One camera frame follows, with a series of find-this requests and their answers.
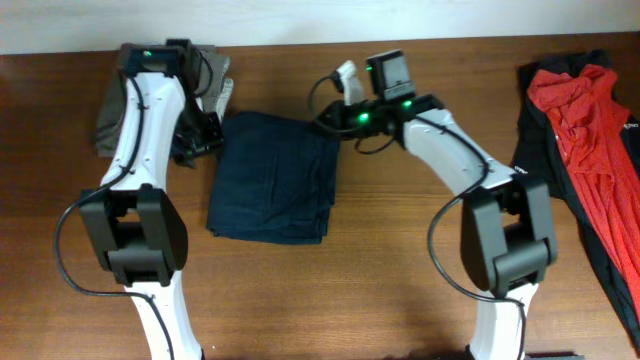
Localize grey shorts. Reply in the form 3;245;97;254
92;39;234;157

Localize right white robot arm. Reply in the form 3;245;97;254
313;50;557;359

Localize navy blue t-shirt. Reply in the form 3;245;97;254
206;112;340;245

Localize red garment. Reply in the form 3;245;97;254
527;64;639;310

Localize black garment with logo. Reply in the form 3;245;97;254
511;49;639;350

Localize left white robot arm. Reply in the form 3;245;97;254
76;39;224;359

